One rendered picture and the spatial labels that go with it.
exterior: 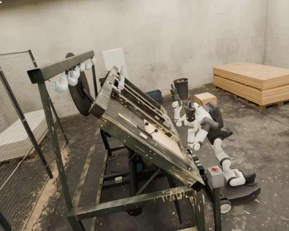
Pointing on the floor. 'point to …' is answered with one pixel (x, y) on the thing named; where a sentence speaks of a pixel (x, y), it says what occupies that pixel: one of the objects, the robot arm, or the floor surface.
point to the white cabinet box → (115, 60)
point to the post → (217, 208)
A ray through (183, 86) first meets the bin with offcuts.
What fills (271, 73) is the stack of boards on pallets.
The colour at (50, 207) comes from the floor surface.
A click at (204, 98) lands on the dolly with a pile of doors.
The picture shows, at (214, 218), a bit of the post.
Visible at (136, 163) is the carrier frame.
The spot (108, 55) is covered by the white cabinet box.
